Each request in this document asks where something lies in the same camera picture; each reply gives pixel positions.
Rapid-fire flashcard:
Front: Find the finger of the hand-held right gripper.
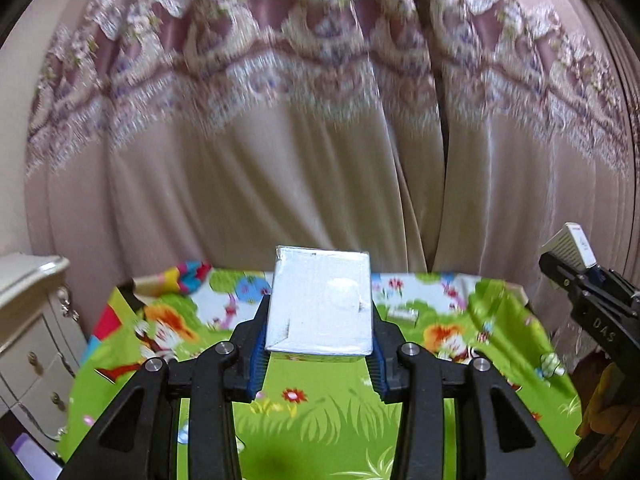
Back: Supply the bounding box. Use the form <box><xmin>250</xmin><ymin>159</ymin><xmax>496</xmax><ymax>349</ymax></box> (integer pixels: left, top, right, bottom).
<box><xmin>587</xmin><ymin>265</ymin><xmax>640</xmax><ymax>307</ymax></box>
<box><xmin>539</xmin><ymin>252</ymin><xmax>588</xmax><ymax>307</ymax></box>

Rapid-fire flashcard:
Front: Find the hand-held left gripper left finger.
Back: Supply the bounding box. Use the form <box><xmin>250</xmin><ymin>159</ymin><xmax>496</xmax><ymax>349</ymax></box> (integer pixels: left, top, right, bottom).
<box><xmin>59</xmin><ymin>296</ymin><xmax>272</xmax><ymax>480</ymax></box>

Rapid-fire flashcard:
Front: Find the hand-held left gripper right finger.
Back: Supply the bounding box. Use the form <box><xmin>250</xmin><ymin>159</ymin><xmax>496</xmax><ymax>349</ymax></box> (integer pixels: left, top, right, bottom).
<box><xmin>367</xmin><ymin>305</ymin><xmax>573</xmax><ymax>480</ymax></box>

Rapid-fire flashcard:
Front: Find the small white ribbed box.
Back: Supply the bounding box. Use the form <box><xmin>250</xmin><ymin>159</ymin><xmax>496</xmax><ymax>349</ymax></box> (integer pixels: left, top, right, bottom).
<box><xmin>541</xmin><ymin>222</ymin><xmax>598</xmax><ymax>269</ymax></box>

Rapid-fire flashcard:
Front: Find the silver white box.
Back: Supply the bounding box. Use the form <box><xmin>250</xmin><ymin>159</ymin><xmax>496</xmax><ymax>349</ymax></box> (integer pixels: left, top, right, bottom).
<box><xmin>264</xmin><ymin>246</ymin><xmax>374</xmax><ymax>363</ymax></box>

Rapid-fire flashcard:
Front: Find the brown cloth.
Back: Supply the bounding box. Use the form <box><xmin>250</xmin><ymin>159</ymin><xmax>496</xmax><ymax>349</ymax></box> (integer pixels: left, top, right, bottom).
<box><xmin>575</xmin><ymin>360</ymin><xmax>628</xmax><ymax>442</ymax></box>

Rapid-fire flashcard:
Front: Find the colourful cartoon play mat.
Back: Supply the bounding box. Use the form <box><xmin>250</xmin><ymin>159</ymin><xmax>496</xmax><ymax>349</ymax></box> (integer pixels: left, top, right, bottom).
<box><xmin>57</xmin><ymin>260</ymin><xmax>583</xmax><ymax>480</ymax></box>

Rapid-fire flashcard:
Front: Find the beige embroidered curtain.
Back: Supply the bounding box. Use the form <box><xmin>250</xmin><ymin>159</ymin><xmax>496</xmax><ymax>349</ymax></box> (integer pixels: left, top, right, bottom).
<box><xmin>25</xmin><ymin>0</ymin><xmax>632</xmax><ymax>288</ymax></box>

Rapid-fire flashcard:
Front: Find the white ornate dresser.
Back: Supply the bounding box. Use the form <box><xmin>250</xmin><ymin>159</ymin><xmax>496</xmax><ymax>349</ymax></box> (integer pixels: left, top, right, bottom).
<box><xmin>0</xmin><ymin>255</ymin><xmax>81</xmax><ymax>443</ymax></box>

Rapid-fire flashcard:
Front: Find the lilac plastic item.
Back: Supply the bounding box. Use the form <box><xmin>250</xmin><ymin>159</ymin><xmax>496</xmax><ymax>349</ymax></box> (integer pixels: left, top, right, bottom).
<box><xmin>10</xmin><ymin>432</ymin><xmax>63</xmax><ymax>480</ymax></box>

